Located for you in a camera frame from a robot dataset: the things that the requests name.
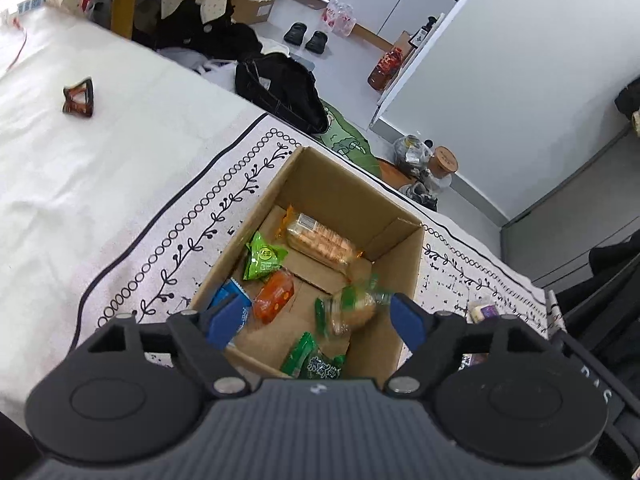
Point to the green floor mat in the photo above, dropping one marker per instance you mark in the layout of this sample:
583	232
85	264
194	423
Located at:
345	135

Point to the blue snack packet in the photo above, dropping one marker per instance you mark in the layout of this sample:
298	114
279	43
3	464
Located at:
232	289

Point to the black and white patterned cloth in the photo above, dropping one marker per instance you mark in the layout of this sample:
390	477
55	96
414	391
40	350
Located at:
165	240

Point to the black bag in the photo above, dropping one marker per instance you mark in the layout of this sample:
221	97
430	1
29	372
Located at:
280	90

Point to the cookie packet with green ends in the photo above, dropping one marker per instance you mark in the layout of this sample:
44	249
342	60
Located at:
352	310

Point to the cardboard box with white paper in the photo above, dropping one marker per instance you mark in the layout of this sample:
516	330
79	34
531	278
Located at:
255	7

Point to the white bed sheet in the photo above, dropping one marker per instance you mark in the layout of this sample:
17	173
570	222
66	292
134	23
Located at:
100	175

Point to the pack of water bottles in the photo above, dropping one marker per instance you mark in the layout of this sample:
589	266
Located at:
340	17

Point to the jug of red liquid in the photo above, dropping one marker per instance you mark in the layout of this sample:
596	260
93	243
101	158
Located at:
386	69

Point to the orange snack packet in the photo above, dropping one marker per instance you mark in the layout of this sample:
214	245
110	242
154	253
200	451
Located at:
272	300

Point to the clear plastic bag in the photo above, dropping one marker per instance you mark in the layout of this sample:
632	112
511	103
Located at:
412	154

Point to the white power strip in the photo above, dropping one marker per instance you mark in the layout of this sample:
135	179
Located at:
25	6

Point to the beige fringed scarf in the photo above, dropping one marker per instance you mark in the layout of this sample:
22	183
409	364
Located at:
636	122

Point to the pile of black clothes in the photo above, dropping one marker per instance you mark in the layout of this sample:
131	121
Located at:
225	37

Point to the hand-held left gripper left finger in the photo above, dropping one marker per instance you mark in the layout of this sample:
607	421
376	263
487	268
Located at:
227	317

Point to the black fleece clothes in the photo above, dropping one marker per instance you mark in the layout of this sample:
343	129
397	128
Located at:
610	300

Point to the brown round container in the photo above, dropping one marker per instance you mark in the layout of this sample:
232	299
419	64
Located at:
444	160

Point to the grey door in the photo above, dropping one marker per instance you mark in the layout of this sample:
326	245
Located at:
575	220

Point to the wooden table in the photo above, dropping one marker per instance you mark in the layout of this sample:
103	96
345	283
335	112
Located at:
125	0

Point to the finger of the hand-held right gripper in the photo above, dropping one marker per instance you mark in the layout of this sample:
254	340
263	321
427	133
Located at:
562	345

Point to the grey shoe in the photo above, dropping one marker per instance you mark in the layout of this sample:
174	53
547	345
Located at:
419	195

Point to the purple snack packet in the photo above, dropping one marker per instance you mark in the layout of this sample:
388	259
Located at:
479	312

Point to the black spray bottle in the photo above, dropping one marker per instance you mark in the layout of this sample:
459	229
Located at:
425	31

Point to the cracker packet with orange ends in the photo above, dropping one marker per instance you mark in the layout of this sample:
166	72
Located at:
320	242

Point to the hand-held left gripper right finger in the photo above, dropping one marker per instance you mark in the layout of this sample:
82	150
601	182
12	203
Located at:
407	320

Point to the brown hair clip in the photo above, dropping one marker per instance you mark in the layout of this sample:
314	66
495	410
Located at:
80	102

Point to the green snack packet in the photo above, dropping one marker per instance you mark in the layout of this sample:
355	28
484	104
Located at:
312	360
265	255

